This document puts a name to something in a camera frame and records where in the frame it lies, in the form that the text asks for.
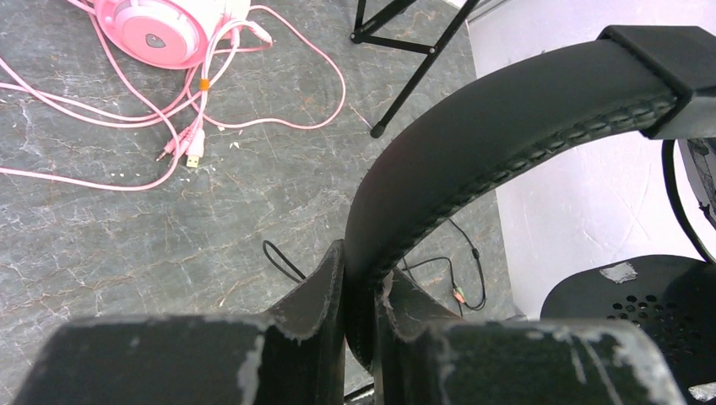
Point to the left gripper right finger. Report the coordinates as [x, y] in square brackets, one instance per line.
[425, 354]

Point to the black headphones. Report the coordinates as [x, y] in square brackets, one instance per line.
[657, 80]

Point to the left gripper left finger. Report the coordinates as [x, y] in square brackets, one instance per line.
[291, 353]

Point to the pink headphones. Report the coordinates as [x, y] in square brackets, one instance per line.
[166, 34]

